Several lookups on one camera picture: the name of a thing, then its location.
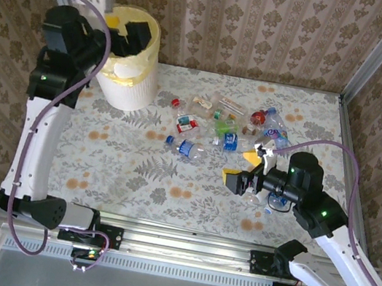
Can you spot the clear bottle blue cap blue label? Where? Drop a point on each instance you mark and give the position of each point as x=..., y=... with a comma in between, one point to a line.
x=186, y=148

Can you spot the floral tablecloth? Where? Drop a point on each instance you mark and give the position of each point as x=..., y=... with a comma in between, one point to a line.
x=201, y=208

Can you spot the aluminium table side rail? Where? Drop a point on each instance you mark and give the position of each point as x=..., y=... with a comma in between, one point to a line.
x=347, y=122

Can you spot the red lid bottle brown contents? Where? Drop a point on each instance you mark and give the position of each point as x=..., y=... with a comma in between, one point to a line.
x=259, y=117

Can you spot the long aluminium base rail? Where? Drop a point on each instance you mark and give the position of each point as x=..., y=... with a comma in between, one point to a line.
x=187, y=249

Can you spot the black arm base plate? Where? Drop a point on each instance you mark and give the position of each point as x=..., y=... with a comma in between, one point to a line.
x=115, y=237
x=258, y=262

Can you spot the small clear bottle red cap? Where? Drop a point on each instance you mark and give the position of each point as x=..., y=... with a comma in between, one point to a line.
x=175, y=102

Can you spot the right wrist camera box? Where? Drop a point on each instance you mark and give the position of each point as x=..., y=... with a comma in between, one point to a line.
x=266, y=154

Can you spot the cloudy bottle green label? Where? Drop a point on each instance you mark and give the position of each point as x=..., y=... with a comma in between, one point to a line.
x=222, y=126

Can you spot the clear bottle long beige label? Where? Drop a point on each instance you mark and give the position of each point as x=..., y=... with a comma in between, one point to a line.
x=231, y=105

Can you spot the small clear bottle blue cap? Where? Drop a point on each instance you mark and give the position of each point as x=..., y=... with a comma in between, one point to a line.
x=275, y=202

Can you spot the crushed bottle red teal label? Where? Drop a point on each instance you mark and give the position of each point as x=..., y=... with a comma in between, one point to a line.
x=185, y=123

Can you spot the blue label bottle white cap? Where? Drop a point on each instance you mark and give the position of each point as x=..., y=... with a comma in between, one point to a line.
x=230, y=142

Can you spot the yellow plastic bin liner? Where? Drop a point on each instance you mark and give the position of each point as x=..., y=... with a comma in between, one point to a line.
x=154, y=47

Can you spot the large clear bottle blue purple label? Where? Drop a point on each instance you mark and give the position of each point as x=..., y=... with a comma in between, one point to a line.
x=276, y=133

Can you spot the clear bottle beige label green band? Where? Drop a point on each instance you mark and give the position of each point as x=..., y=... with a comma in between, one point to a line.
x=201, y=103

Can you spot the white round waste bin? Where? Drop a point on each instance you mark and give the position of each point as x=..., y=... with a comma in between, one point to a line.
x=133, y=94

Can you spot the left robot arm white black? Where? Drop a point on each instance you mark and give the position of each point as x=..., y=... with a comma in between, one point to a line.
x=35, y=152

